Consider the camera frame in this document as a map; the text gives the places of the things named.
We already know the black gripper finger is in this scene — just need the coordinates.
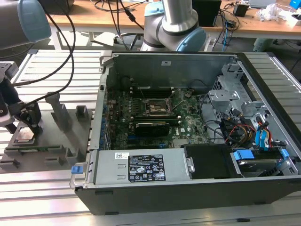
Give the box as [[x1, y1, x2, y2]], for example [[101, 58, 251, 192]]
[[5, 122, 16, 135], [14, 101, 42, 136]]

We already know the silver CPU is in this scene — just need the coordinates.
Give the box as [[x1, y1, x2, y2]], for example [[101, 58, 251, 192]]
[[14, 128, 36, 143]]

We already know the CPU socket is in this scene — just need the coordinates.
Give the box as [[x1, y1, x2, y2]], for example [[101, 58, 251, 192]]
[[143, 97, 176, 118]]

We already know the grey parts rack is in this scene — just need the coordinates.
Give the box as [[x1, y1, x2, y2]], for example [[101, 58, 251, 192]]
[[0, 91, 95, 174]]

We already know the green RAM stick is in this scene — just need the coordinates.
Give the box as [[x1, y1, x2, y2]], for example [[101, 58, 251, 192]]
[[17, 146, 61, 152]]

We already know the silver power supply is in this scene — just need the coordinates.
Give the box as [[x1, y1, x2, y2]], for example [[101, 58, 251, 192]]
[[93, 148, 196, 187]]

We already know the black bag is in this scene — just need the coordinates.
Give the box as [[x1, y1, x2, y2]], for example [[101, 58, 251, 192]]
[[43, 0, 75, 15]]

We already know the black graphics card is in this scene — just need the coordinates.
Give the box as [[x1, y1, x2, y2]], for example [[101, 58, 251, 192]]
[[134, 121, 170, 137]]

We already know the black RAM slot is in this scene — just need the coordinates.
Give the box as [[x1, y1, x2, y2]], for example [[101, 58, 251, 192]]
[[128, 89, 175, 93], [132, 113, 182, 117], [128, 94, 175, 98], [134, 121, 183, 125], [128, 91, 175, 95], [128, 87, 175, 90], [133, 115, 183, 120], [133, 118, 183, 122]]

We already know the black PC case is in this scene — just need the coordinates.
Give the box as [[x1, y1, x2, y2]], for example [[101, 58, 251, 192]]
[[70, 50, 301, 216]]

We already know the green motherboard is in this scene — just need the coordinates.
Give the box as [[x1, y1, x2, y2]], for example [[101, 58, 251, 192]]
[[105, 87, 210, 150]]

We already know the metal drive cage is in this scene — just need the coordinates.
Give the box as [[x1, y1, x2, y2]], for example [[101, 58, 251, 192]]
[[208, 61, 271, 132]]

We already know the hard disk in blue carrier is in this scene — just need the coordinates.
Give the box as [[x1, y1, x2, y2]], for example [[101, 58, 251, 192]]
[[230, 148, 290, 179]]

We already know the small black box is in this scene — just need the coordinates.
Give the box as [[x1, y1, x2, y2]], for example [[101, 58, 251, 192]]
[[233, 1, 249, 17]]

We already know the grey flat device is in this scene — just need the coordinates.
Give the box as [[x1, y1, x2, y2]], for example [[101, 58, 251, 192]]
[[248, 0, 276, 8]]

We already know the clear plastic bag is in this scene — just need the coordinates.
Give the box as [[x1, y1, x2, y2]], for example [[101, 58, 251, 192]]
[[255, 3, 284, 22]]

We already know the white box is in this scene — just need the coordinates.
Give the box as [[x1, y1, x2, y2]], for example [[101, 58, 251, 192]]
[[277, 13, 300, 27]]

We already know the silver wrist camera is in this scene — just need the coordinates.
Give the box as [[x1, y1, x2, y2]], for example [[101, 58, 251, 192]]
[[0, 61, 19, 82], [0, 103, 15, 129]]

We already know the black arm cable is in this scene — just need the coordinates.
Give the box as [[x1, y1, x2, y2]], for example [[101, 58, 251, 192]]
[[21, 0, 77, 106], [11, 13, 75, 86]]

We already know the thin black wire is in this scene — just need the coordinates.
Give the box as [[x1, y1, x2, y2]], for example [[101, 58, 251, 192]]
[[188, 79, 213, 90], [198, 93, 223, 125]]

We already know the thick black wire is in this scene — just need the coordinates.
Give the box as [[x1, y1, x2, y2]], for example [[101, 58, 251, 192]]
[[206, 126, 230, 145]]

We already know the red wire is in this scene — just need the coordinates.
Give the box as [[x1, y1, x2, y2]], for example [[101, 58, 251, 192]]
[[229, 125, 256, 137]]

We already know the yellow wire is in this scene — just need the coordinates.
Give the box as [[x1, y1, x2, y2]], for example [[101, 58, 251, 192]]
[[236, 128, 254, 143]]

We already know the blue flat wire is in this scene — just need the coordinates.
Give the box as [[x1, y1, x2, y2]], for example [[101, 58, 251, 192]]
[[261, 127, 271, 152], [254, 129, 263, 148]]

